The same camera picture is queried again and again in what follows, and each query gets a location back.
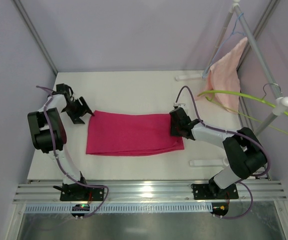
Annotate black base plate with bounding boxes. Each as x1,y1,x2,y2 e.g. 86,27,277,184
53,183,104,202
191,183,239,200

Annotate green plastic hanger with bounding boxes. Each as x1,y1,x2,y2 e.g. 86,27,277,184
197,89,288,135

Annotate aluminium front rail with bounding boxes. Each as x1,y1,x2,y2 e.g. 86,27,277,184
13,179,287,204

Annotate electronics board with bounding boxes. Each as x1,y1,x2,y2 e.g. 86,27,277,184
210,202,229,218
71,203,90,220

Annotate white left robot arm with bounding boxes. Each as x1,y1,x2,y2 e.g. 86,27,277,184
28,83,94,201

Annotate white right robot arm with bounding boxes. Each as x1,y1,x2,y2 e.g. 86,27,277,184
169,106,267,200

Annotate light pink towel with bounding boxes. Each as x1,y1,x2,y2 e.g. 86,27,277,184
195,37,247,113

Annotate right electronics board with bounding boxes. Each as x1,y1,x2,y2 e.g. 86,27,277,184
210,202,229,218

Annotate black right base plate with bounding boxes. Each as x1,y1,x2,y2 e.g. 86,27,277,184
191,183,239,200

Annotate blue wire hanger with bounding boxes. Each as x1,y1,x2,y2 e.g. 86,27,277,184
202,9,248,80

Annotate left electronics board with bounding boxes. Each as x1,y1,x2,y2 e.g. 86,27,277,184
71,203,90,220

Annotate pink trousers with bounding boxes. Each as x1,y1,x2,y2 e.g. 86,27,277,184
86,110,184,157

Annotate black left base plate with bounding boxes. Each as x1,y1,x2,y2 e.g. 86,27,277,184
53,183,104,202

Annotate slotted cable duct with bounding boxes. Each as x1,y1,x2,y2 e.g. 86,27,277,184
24,202,211,214

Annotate white clothes rack frame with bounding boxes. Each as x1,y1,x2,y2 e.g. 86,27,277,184
175,0,288,179

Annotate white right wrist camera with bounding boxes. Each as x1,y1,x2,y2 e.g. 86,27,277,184
173,102,189,111

